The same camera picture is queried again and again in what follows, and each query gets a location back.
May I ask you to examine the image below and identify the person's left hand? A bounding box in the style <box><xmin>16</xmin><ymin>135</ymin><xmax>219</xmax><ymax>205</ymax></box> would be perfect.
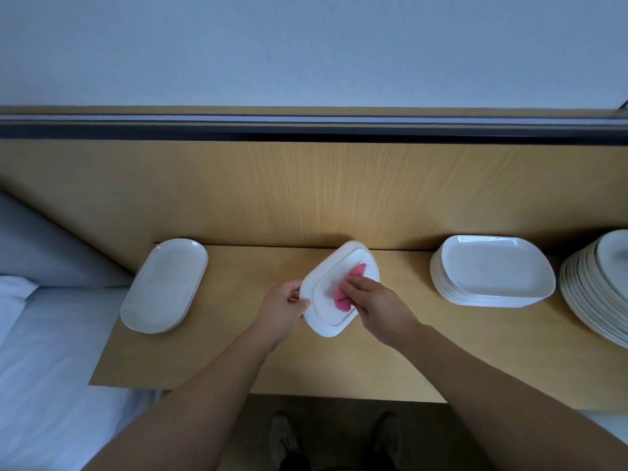
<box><xmin>251</xmin><ymin>279</ymin><xmax>312</xmax><ymax>346</ymax></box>

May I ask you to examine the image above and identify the person's right hand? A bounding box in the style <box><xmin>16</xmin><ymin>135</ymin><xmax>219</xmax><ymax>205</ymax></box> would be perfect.
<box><xmin>338</xmin><ymin>274</ymin><xmax>426</xmax><ymax>351</ymax></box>

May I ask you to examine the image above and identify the pink cleaning cloth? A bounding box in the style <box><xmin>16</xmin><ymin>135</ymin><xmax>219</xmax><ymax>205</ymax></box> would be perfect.
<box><xmin>334</xmin><ymin>264</ymin><xmax>368</xmax><ymax>312</ymax></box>

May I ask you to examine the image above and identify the white glossy rectangular plate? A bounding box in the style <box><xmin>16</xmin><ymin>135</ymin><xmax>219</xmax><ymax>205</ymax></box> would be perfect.
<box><xmin>299</xmin><ymin>240</ymin><xmax>381</xmax><ymax>338</ymax></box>
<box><xmin>120</xmin><ymin>238</ymin><xmax>209</xmax><ymax>336</ymax></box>

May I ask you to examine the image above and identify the stack of white rectangular plates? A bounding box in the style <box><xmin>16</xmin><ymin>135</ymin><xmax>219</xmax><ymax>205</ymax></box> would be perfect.
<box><xmin>430</xmin><ymin>235</ymin><xmax>557</xmax><ymax>309</ymax></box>

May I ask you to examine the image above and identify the stack of white round plates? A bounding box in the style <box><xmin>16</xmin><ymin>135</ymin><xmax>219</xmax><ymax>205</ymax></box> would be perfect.
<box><xmin>559</xmin><ymin>229</ymin><xmax>628</xmax><ymax>349</ymax></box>

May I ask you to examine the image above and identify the person's right forearm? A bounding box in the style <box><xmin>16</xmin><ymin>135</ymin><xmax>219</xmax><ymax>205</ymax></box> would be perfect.
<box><xmin>397</xmin><ymin>323</ymin><xmax>628</xmax><ymax>471</ymax></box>

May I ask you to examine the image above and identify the person's left forearm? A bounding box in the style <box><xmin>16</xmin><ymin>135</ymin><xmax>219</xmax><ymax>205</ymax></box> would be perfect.
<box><xmin>83</xmin><ymin>323</ymin><xmax>276</xmax><ymax>471</ymax></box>

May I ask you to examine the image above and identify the white bed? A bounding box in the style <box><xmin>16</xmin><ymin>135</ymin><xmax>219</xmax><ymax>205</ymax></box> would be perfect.
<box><xmin>0</xmin><ymin>286</ymin><xmax>160</xmax><ymax>471</ymax></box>

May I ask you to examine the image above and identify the grey upholstered headboard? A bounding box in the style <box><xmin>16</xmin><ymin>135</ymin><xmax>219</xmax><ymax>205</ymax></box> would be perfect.
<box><xmin>0</xmin><ymin>191</ymin><xmax>133</xmax><ymax>288</ymax></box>

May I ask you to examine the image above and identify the white pillow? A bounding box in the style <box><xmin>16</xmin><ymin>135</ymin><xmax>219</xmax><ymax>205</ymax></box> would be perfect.
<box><xmin>0</xmin><ymin>274</ymin><xmax>41</xmax><ymax>340</ymax></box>

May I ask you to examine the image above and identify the black wall rail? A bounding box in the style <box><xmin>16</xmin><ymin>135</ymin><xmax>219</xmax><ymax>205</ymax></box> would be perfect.
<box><xmin>0</xmin><ymin>114</ymin><xmax>628</xmax><ymax>146</ymax></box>

